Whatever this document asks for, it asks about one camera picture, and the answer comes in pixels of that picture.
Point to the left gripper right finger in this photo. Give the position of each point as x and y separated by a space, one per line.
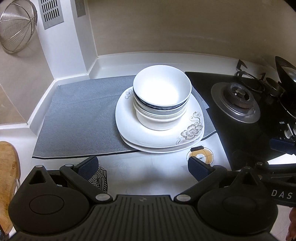
208 179

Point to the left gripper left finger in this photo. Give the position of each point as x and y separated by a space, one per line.
89 178

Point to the white bowl blue rim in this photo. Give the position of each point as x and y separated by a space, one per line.
162 90

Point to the beige ceramic bowl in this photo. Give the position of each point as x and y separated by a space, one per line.
157 123

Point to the grey and white mat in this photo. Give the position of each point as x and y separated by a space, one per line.
80 122

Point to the round wooden cutting board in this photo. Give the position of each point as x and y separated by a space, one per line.
10 175

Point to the black gas stove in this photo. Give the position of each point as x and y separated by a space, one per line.
238 138

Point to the silver stove burner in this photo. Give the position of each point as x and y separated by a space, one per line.
236 101

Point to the black pan support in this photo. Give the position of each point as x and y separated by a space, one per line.
261 87

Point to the metal wire strainer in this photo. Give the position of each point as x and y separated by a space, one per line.
18 24

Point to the grey wall vent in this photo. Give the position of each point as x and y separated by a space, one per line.
51 13

